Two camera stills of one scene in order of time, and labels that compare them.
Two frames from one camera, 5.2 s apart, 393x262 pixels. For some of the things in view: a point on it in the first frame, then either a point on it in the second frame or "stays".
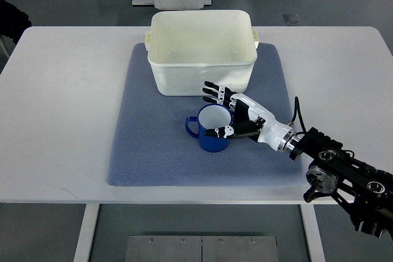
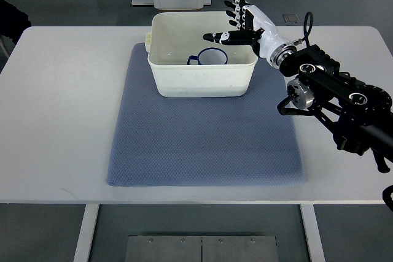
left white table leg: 86,232 stays
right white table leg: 313,233 stays
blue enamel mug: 211,116 to 210,56
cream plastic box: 186,48 stays
